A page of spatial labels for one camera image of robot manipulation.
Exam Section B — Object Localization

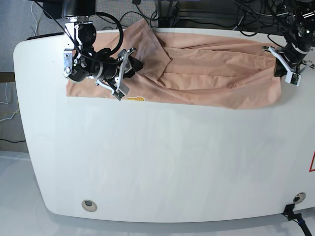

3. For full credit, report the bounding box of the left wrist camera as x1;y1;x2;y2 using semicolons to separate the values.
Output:
285;72;301;87

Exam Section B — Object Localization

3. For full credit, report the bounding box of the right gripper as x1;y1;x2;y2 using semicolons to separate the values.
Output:
94;48;143;95

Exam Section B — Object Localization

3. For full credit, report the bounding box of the table cable grommet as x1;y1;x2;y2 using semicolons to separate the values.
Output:
82;200;97;212
293;192;306;204

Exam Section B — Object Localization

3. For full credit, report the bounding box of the right table cable grommet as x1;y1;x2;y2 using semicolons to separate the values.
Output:
293;192;306;204

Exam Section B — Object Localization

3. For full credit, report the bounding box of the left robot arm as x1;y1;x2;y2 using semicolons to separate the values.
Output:
264;0;315;86

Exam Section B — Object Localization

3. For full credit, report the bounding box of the black clamp with cable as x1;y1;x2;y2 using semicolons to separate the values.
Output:
282;204;312;236

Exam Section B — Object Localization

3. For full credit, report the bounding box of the red triangle warning sticker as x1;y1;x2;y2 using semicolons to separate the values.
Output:
309;153;315;172

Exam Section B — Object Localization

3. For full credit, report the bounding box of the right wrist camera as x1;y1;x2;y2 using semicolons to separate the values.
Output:
113;84;129;101

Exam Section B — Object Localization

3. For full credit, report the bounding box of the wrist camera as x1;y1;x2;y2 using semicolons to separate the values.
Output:
285;72;301;87
113;84;129;101

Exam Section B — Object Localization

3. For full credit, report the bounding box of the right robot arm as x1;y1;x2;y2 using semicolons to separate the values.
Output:
61;0;143;100

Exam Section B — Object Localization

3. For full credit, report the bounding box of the peach pink T-shirt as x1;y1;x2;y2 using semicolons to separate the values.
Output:
65;19;283;110

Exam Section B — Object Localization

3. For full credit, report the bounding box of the white floor cable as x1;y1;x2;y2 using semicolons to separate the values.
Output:
30;0;39;37

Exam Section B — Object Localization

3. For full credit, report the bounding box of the left table cable grommet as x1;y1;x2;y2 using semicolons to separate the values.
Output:
82;200;97;212

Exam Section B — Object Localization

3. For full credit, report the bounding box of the black equipment frame base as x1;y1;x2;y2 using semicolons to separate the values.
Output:
155;0;181;28

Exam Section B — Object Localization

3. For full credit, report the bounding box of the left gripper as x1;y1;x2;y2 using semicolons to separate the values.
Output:
262;45;315;77

